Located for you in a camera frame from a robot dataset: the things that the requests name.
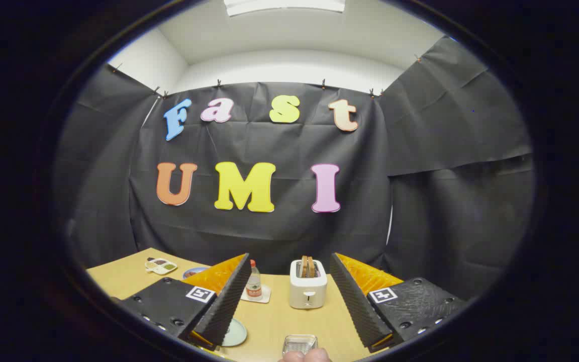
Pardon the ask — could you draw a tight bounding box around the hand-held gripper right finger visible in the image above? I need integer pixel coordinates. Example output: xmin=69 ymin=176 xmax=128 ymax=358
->
xmin=330 ymin=252 xmax=468 ymax=352

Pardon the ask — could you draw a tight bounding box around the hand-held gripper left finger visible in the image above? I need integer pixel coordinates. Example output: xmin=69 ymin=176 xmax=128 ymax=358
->
xmin=111 ymin=253 xmax=252 ymax=351

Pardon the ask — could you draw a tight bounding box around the clear water bottle red cap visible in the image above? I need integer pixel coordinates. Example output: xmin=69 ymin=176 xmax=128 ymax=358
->
xmin=246 ymin=259 xmax=263 ymax=301

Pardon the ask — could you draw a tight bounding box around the light green plate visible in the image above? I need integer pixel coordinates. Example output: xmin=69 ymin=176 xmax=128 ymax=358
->
xmin=222 ymin=318 xmax=248 ymax=347

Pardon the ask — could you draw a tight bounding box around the white square coaster tray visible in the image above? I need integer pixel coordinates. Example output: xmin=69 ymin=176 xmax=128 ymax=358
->
xmin=240 ymin=284 xmax=272 ymax=304

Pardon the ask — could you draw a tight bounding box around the white toaster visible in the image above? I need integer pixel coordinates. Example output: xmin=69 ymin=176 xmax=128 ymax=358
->
xmin=289 ymin=259 xmax=328 ymax=310

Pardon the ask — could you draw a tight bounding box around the white divided sauce dish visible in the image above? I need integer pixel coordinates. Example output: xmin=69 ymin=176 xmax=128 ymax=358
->
xmin=145 ymin=257 xmax=178 ymax=275

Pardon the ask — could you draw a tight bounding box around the ceiling light panel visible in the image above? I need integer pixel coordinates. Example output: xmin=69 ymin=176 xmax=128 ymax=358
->
xmin=224 ymin=0 xmax=346 ymax=17

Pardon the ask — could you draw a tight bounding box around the metal wire basket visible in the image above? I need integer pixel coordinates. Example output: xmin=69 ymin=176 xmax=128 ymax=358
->
xmin=282 ymin=335 xmax=318 ymax=355

